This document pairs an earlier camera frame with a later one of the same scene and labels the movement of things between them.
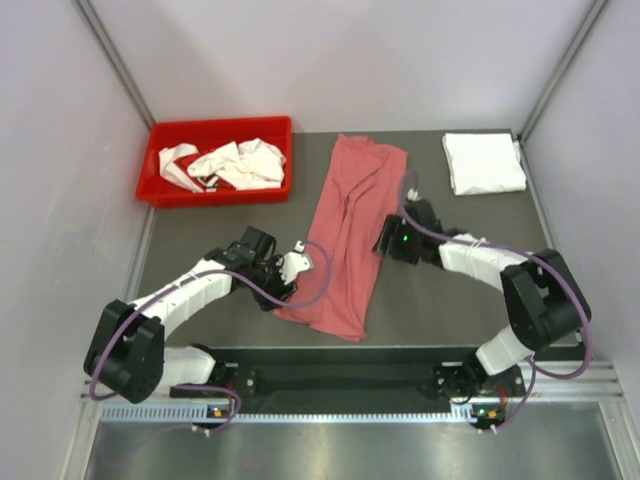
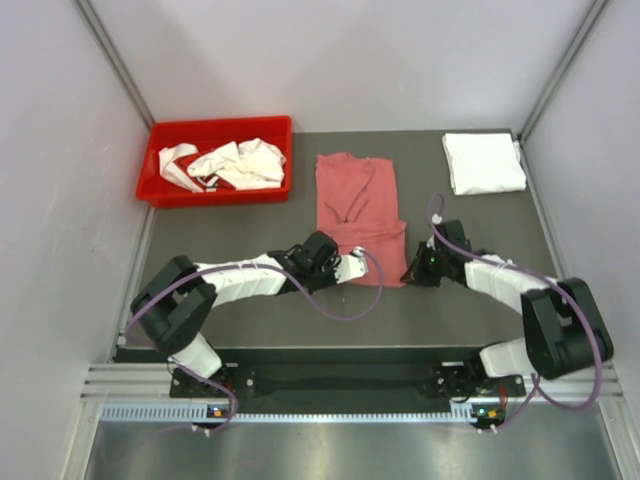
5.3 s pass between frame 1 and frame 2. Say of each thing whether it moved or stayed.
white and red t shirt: stayed
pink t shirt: moved
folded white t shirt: stayed
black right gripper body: moved
